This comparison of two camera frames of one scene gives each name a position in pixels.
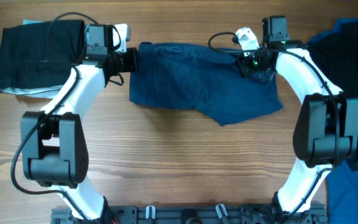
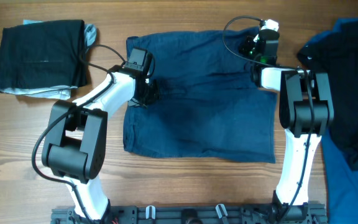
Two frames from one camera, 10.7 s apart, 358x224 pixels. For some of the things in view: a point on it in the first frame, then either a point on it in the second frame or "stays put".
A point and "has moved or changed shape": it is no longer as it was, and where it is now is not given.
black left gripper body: x=124 y=62 to x=150 y=93
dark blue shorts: x=171 y=76 has moved or changed shape
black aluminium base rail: x=194 y=214 stays put
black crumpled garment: x=348 y=50 stays put
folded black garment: x=38 y=55 stays put
